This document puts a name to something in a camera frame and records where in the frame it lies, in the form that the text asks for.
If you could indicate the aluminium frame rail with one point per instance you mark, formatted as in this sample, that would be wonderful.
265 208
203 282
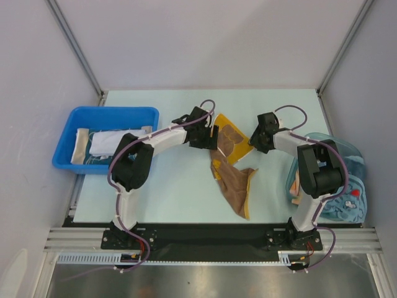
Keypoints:
74 239

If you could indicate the teal beige Doraemon towel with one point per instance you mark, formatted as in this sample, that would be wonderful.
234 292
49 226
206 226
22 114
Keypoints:
81 154

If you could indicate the light blue Doraemon towel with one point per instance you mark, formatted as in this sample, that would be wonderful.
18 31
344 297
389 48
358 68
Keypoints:
352 205

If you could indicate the translucent teal basket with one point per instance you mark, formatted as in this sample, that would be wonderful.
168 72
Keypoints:
344 148

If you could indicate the blue plastic bin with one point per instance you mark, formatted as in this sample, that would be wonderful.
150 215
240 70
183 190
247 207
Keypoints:
99 118

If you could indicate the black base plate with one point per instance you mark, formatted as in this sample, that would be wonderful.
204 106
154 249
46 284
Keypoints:
214 242

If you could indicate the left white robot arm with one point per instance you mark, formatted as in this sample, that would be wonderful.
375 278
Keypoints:
132 160

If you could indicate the yellow white towel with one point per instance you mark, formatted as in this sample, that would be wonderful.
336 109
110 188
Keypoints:
232 146

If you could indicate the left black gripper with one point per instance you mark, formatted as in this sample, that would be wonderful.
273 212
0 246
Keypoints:
209 142

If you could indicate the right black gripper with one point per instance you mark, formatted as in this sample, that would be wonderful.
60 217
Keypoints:
256 138

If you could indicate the white lavender towel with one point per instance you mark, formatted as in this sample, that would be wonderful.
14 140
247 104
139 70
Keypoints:
105 143

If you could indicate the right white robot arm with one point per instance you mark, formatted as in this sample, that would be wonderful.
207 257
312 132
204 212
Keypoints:
321 172

